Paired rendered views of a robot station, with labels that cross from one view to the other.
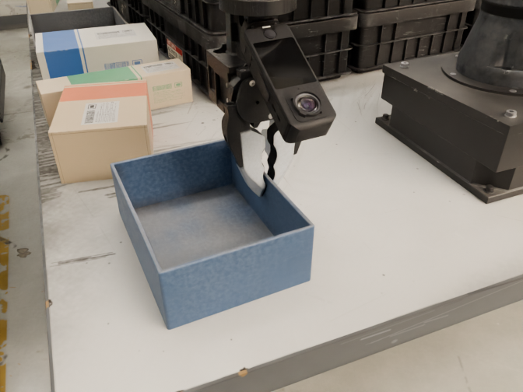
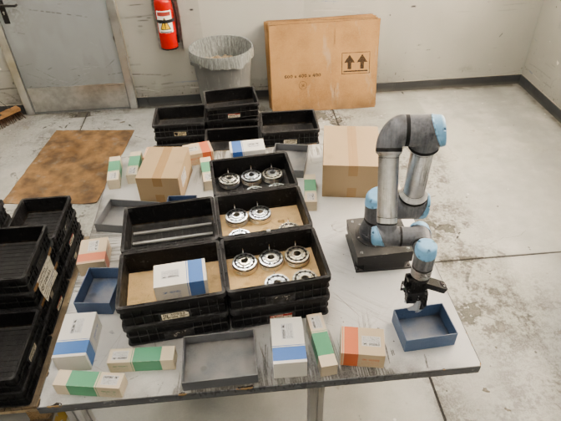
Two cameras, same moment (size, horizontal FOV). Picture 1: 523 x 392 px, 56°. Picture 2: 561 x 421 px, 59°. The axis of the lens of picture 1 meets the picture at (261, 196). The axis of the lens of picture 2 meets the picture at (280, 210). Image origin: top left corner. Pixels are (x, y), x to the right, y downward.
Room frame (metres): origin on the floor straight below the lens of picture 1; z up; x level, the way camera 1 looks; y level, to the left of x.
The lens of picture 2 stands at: (0.56, 1.36, 2.31)
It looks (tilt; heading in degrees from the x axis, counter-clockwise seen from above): 39 degrees down; 288
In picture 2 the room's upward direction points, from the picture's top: 2 degrees counter-clockwise
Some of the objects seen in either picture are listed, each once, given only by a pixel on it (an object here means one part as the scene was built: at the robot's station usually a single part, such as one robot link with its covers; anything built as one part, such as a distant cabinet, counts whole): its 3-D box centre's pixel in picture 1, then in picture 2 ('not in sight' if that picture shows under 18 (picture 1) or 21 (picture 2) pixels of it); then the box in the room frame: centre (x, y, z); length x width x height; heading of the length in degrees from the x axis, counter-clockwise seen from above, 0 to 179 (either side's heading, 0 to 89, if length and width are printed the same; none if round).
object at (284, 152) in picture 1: (271, 148); not in sight; (0.48, -0.01, 0.79); 0.06 x 0.03 x 0.09; 26
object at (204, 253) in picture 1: (205, 218); (423, 327); (0.42, 0.06, 0.74); 0.20 x 0.15 x 0.07; 26
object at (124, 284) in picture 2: not in sight; (173, 283); (1.39, 0.23, 0.87); 0.40 x 0.30 x 0.11; 28
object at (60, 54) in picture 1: (99, 61); (288, 347); (0.90, 0.30, 0.74); 0.20 x 0.12 x 0.09; 111
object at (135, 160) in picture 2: not in sight; (134, 167); (2.08, -0.63, 0.73); 0.24 x 0.06 x 0.06; 114
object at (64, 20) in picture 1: (81, 35); (219, 358); (1.13, 0.41, 0.73); 0.27 x 0.20 x 0.05; 24
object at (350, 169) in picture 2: not in sight; (350, 160); (0.90, -0.91, 0.80); 0.40 x 0.30 x 0.20; 103
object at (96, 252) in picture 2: not in sight; (94, 256); (1.88, 0.07, 0.74); 0.16 x 0.12 x 0.07; 117
